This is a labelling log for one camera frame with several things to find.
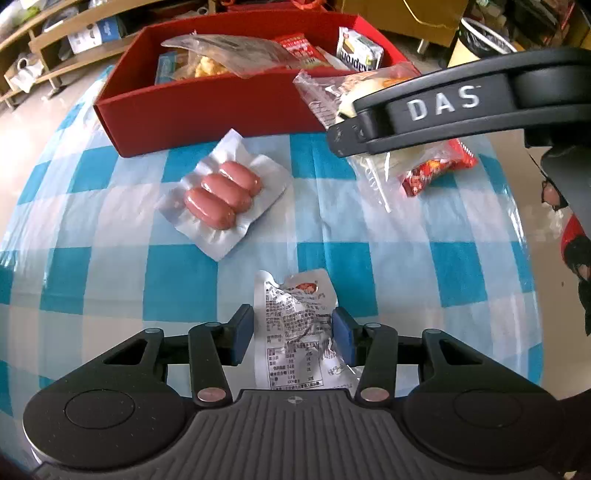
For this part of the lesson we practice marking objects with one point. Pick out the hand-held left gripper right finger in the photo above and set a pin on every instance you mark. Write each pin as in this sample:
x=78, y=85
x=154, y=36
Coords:
x=344, y=334

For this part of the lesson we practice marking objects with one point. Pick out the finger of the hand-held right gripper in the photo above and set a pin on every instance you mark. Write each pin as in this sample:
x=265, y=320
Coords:
x=344, y=138

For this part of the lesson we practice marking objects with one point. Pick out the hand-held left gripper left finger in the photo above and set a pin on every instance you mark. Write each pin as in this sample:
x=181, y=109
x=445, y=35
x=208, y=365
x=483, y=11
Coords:
x=242, y=334

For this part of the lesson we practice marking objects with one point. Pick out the silver foil snack packet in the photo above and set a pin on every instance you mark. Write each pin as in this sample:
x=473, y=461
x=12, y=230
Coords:
x=300, y=332

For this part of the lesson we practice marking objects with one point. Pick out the clear bun packet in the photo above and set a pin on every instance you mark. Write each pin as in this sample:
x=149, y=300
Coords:
x=364, y=90

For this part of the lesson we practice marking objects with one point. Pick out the red cardboard box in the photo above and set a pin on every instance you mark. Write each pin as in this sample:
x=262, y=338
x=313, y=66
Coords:
x=207, y=110

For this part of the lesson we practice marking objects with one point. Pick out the yellow twisted snack packet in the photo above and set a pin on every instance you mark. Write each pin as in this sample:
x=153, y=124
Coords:
x=212, y=69

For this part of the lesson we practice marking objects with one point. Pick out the small red crinkled packet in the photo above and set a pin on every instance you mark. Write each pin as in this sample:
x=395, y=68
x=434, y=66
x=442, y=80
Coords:
x=438, y=168

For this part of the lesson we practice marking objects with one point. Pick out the white cake packet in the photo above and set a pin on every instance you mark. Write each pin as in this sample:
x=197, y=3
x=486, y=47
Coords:
x=358, y=50

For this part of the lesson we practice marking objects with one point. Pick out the wooden cabinet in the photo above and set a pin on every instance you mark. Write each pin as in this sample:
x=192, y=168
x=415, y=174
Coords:
x=388, y=16

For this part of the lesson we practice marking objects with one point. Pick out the blue checked tablecloth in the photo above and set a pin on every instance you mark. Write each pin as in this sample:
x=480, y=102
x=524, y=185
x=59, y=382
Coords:
x=115, y=286

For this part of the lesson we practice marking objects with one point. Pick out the clear pink sausage packet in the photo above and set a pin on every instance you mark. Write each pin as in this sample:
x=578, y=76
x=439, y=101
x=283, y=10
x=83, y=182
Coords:
x=221, y=198

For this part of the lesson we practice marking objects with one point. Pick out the blue and brown biscuit packet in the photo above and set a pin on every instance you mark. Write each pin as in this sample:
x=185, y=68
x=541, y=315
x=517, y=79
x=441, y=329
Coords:
x=168, y=67

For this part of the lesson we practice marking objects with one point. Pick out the red and black printed cloth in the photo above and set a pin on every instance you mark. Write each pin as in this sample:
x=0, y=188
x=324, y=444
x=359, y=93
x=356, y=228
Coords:
x=577, y=249

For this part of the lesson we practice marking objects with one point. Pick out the blue and white carton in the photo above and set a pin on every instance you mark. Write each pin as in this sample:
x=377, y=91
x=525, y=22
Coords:
x=94, y=34

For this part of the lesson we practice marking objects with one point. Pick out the low wooden shelf unit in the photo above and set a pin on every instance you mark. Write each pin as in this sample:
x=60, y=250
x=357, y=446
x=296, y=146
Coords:
x=55, y=55

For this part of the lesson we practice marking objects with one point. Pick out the white plastic bag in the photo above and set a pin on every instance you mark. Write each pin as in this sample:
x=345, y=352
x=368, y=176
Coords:
x=25, y=71

